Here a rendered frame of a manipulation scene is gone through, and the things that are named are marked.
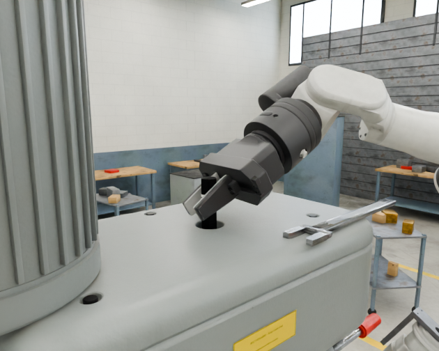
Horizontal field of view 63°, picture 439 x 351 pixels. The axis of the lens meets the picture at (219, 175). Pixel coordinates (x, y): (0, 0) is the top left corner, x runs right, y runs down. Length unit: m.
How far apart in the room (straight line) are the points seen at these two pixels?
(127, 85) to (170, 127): 1.30
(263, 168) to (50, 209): 0.26
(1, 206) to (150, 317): 0.13
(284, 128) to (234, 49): 8.83
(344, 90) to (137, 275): 0.36
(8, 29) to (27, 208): 0.11
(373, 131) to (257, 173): 0.21
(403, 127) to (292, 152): 0.18
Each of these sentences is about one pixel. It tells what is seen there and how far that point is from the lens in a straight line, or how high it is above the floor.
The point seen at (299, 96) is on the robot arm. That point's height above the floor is 2.05.
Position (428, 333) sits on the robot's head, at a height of 1.68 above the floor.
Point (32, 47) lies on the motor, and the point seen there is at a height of 2.07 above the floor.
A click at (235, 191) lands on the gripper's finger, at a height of 1.93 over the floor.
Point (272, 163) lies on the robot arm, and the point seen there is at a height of 1.97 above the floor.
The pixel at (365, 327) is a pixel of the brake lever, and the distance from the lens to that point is 0.63.
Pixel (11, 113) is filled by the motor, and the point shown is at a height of 2.03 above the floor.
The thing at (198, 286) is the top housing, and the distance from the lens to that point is 0.32.
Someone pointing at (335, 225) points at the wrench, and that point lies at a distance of 0.46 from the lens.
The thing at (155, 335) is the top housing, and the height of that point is 1.87.
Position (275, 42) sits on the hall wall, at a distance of 10.36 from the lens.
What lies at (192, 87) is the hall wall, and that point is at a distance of 8.41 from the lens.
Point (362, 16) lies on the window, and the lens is 9.10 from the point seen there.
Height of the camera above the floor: 2.04
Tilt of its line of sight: 10 degrees down
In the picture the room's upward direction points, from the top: straight up
